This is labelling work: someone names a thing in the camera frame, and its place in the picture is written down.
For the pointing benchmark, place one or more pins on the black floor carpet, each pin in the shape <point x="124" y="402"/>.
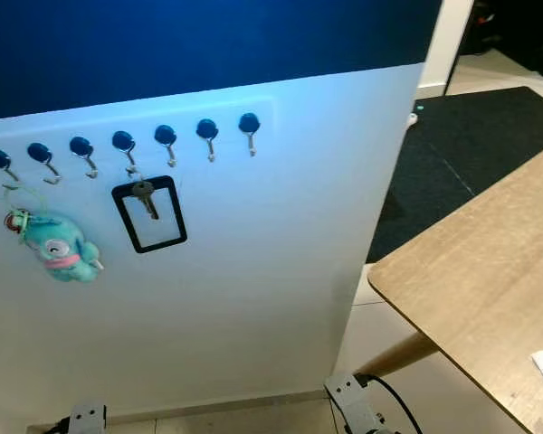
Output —
<point x="462" y="154"/>

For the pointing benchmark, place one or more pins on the pile of white clutter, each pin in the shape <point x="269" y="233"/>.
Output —
<point x="413" y="118"/>

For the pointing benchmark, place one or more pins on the tapered wooden table leg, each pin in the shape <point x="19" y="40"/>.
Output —
<point x="412" y="353"/>

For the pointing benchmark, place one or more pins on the dark metal key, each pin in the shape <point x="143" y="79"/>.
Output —
<point x="143" y="190"/>

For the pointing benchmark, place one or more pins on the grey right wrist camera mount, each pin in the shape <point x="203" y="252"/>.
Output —
<point x="348" y="398"/>

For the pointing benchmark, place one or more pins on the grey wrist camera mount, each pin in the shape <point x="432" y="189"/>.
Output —
<point x="88" y="419"/>
<point x="348" y="398"/>

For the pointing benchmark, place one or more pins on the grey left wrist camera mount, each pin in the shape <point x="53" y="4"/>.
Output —
<point x="88" y="419"/>

